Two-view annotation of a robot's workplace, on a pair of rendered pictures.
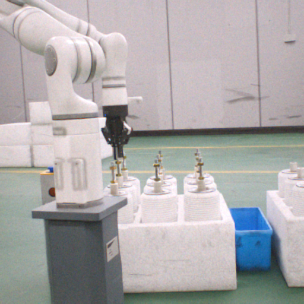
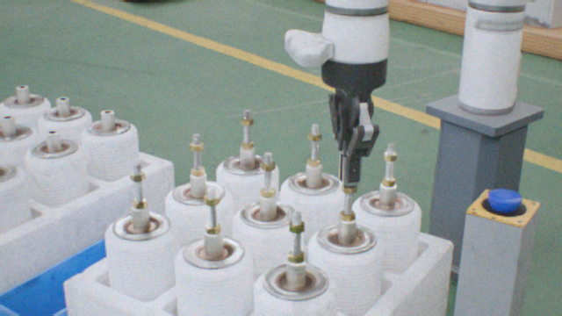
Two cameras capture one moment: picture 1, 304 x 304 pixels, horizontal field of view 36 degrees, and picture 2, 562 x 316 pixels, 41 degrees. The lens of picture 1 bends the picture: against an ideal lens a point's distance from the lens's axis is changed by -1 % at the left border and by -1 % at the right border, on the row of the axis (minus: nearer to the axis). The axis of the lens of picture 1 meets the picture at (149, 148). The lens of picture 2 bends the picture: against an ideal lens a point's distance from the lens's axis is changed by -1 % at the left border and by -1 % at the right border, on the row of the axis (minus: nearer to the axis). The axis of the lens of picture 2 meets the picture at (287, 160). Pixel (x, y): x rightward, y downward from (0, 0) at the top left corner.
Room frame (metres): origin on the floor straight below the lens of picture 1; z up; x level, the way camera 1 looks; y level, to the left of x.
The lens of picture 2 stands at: (2.16, 0.42, 0.72)
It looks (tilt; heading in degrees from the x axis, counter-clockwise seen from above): 24 degrees down; 208
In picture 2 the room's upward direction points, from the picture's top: 1 degrees clockwise
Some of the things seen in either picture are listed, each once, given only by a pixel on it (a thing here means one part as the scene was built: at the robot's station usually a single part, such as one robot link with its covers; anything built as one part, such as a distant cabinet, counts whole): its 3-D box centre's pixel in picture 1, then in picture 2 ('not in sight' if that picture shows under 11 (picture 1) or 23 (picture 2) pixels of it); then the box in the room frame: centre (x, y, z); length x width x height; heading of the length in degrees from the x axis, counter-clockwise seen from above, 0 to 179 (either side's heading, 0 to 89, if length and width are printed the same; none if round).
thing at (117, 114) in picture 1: (116, 119); (353, 88); (1.40, 0.09, 0.45); 0.08 x 0.08 x 0.09
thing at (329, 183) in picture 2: (157, 192); (313, 183); (1.27, -0.02, 0.25); 0.08 x 0.08 x 0.01
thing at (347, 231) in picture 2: (119, 181); (347, 230); (1.40, 0.09, 0.26); 0.02 x 0.02 x 0.03
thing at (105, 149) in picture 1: (88, 148); not in sight; (4.48, 0.57, 0.09); 0.39 x 0.39 x 0.18; 73
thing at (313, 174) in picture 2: (157, 187); (313, 175); (1.27, -0.02, 0.26); 0.02 x 0.02 x 0.03
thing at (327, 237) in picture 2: (119, 186); (346, 239); (1.40, 0.09, 0.25); 0.08 x 0.08 x 0.01
